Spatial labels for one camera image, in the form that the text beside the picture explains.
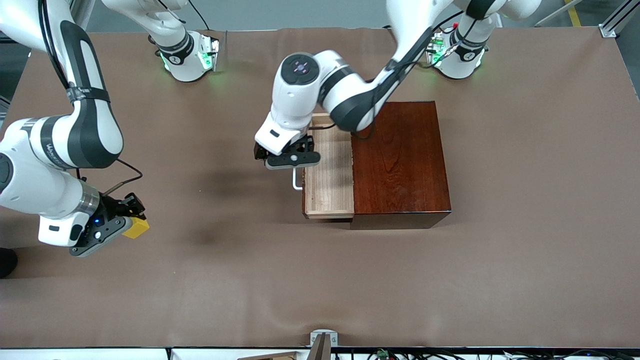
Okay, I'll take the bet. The yellow block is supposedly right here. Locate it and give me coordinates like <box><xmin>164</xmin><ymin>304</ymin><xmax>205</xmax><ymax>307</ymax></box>
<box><xmin>121</xmin><ymin>216</ymin><xmax>151</xmax><ymax>240</ymax></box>

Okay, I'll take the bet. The black round object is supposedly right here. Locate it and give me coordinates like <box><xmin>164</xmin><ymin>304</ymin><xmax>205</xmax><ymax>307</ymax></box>
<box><xmin>0</xmin><ymin>247</ymin><xmax>19</xmax><ymax>280</ymax></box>

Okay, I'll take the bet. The dark brown wooden cabinet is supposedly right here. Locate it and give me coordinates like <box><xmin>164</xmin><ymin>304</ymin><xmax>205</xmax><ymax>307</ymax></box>
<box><xmin>348</xmin><ymin>100</ymin><xmax>453</xmax><ymax>230</ymax></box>

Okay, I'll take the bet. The brown table cover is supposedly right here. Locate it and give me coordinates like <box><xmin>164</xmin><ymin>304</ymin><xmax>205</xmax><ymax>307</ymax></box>
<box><xmin>0</xmin><ymin>27</ymin><xmax>640</xmax><ymax>349</ymax></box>

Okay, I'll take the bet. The light wooden board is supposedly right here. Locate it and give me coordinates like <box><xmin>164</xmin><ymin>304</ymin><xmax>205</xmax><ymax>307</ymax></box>
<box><xmin>237</xmin><ymin>351</ymin><xmax>299</xmax><ymax>360</ymax></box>

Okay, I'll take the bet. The black right arm base cable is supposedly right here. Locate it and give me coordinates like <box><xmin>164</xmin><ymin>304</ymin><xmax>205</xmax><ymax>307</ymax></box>
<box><xmin>187</xmin><ymin>0</ymin><xmax>211</xmax><ymax>31</ymax></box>

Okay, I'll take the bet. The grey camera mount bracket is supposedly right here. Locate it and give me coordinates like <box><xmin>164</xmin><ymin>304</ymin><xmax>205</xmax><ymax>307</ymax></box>
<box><xmin>309</xmin><ymin>329</ymin><xmax>339</xmax><ymax>348</ymax></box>

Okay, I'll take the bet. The aluminium frame profile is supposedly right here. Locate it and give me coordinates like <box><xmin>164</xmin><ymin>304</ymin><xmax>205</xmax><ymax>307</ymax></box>
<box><xmin>69</xmin><ymin>0</ymin><xmax>97</xmax><ymax>32</ymax></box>
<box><xmin>598</xmin><ymin>0</ymin><xmax>640</xmax><ymax>39</ymax></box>

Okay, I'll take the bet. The brown wooden camera post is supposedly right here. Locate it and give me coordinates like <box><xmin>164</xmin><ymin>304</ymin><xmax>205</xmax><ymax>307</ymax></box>
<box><xmin>307</xmin><ymin>333</ymin><xmax>332</xmax><ymax>360</ymax></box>

